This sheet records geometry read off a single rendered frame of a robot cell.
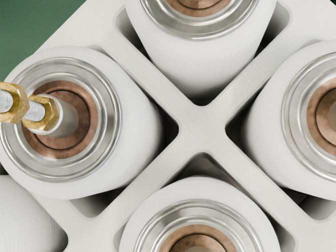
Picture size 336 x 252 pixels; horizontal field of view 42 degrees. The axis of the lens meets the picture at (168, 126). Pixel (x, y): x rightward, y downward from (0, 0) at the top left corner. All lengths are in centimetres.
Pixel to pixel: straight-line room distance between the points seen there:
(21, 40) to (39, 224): 29
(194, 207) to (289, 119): 7
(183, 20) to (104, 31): 10
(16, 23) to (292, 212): 40
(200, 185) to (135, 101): 6
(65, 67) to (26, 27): 31
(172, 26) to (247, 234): 13
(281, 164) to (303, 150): 2
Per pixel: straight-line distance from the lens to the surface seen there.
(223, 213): 25
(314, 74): 27
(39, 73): 28
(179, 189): 26
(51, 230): 37
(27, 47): 57
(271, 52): 34
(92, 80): 27
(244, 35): 27
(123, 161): 26
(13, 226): 31
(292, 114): 26
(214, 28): 26
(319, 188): 27
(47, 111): 23
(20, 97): 20
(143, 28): 27
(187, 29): 27
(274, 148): 26
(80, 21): 36
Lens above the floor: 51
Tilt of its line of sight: 83 degrees down
